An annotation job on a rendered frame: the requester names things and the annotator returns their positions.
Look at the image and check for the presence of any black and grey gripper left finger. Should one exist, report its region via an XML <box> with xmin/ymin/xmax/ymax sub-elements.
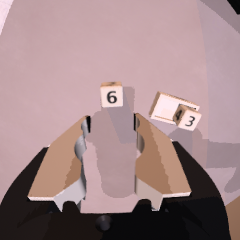
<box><xmin>0</xmin><ymin>115</ymin><xmax>91</xmax><ymax>240</ymax></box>

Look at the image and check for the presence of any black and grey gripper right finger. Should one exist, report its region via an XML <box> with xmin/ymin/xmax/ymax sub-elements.
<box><xmin>134</xmin><ymin>113</ymin><xmax>231</xmax><ymax>240</ymax></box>

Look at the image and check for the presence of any white number cube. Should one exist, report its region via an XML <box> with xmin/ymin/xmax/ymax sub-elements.
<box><xmin>172</xmin><ymin>103</ymin><xmax>201</xmax><ymax>131</ymax></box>
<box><xmin>100</xmin><ymin>81</ymin><xmax>123</xmax><ymax>108</ymax></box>

